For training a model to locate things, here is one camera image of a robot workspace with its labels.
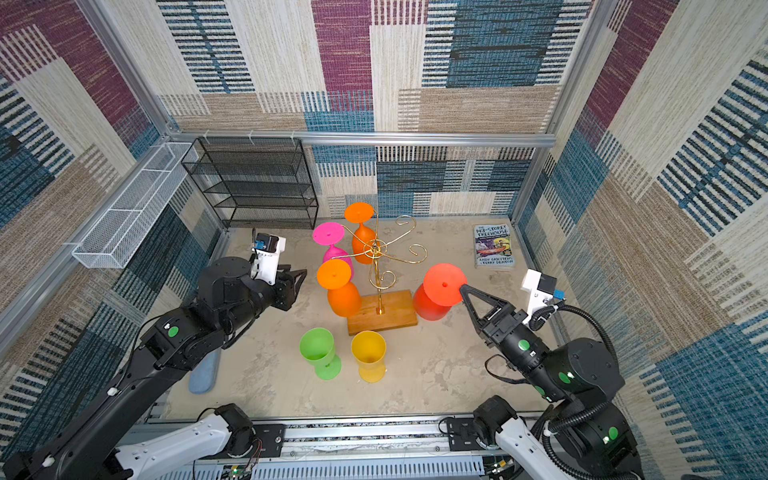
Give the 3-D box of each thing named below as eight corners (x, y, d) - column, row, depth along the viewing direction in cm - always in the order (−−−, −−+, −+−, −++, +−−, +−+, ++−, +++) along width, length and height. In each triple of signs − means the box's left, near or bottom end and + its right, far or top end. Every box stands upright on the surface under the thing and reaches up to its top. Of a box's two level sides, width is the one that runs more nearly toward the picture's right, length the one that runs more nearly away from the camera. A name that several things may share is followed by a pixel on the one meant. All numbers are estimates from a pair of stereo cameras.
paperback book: (474, 265, 109) (477, 259, 106) (473, 226, 121) (475, 220, 118) (511, 270, 107) (514, 264, 105) (506, 230, 120) (509, 223, 117)
